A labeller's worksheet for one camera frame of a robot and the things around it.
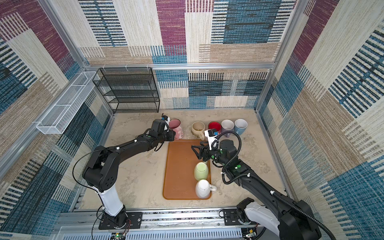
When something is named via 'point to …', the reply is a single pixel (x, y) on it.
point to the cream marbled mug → (198, 128)
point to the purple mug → (227, 125)
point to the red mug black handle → (215, 125)
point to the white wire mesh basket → (60, 116)
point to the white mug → (203, 188)
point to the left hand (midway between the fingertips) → (175, 130)
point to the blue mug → (240, 126)
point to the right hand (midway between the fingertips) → (196, 147)
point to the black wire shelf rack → (128, 90)
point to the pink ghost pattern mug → (175, 124)
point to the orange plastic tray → (180, 160)
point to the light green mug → (201, 171)
